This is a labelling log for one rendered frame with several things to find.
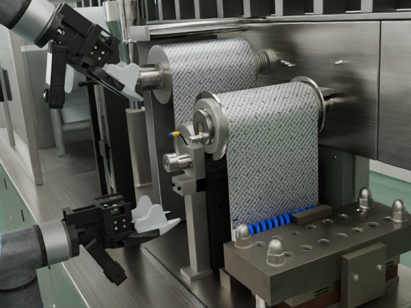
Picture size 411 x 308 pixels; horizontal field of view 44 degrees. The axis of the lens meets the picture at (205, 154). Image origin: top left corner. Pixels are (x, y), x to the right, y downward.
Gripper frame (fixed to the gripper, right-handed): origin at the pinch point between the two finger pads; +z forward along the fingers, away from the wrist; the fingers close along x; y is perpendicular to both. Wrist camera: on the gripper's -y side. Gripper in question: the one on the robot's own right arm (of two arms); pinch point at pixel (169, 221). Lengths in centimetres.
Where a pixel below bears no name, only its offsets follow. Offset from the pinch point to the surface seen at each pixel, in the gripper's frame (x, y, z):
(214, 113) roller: 1.5, 19.5, 12.6
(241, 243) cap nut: -7.9, -5.0, 11.4
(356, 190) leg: 13, -12, 63
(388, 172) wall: 195, -100, 279
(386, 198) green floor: 170, -109, 250
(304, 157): -0.2, 6.5, 33.6
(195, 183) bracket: 7.1, 3.8, 9.8
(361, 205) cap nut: -7.3, -5.3, 44.0
